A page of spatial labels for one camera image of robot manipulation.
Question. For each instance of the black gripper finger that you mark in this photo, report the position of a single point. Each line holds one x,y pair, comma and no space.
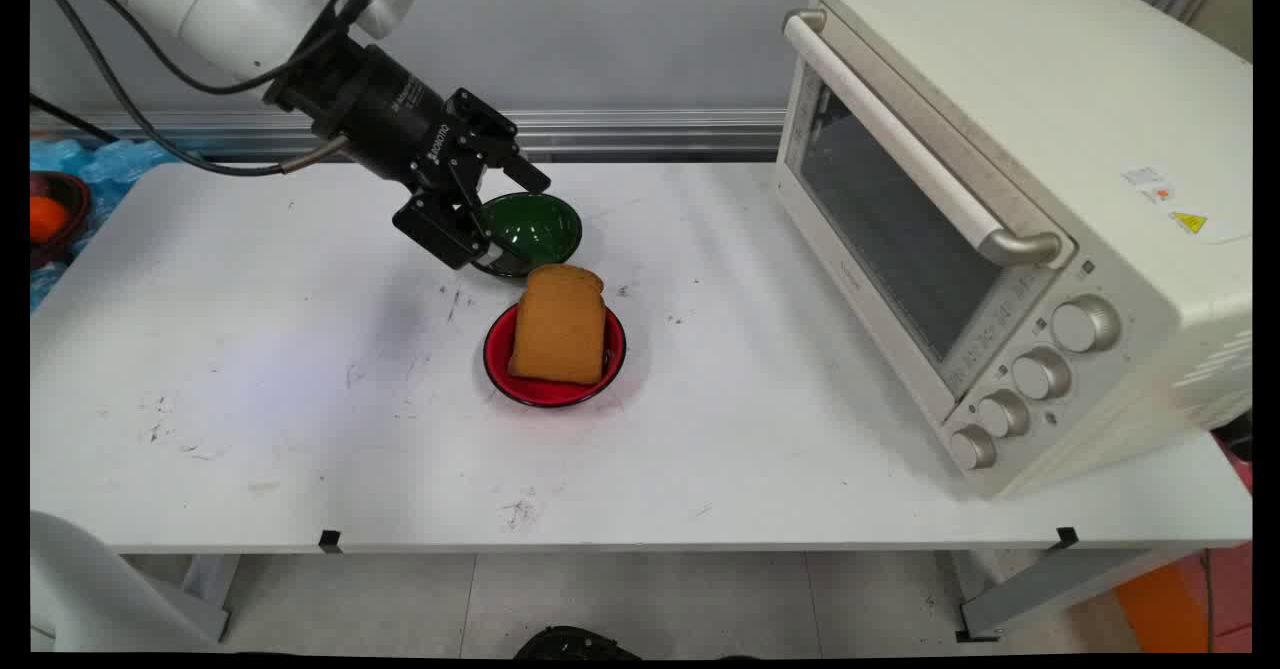
445,229
495,144

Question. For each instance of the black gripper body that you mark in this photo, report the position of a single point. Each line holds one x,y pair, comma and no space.
385,114

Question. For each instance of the dark green bowl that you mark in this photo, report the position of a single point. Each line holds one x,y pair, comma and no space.
535,229

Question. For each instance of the red plate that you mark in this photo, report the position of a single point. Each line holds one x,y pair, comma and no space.
500,364

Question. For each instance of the brown bread slice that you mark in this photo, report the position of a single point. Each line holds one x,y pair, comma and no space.
560,329

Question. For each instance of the dark brown bowl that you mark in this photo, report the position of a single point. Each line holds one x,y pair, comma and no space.
78,211

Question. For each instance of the black tape piece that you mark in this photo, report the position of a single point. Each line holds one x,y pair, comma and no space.
1067,537
330,541

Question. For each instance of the orange fruit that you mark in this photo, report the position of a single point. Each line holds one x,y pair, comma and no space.
45,219

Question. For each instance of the grey table leg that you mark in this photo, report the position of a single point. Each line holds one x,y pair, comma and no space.
1060,584
210,589

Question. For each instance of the black object on floor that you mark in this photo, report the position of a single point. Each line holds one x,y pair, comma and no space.
575,644

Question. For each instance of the white rounded plastic object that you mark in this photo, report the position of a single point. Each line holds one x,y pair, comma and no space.
90,589

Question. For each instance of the cream toaster oven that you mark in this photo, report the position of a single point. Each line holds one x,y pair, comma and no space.
1050,99

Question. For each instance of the small silver oven knob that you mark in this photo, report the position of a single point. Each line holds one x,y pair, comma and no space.
972,447

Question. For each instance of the large silver oven knob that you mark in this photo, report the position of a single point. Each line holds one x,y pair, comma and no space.
1085,324

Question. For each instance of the white label sticker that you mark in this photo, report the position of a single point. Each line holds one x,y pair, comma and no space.
1148,184

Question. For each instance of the yellow warning sticker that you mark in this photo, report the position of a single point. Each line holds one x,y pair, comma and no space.
1188,221

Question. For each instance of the orange box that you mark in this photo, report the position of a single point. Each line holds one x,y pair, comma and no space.
1160,609

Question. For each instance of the aluminium rail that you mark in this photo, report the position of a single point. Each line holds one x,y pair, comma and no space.
650,134

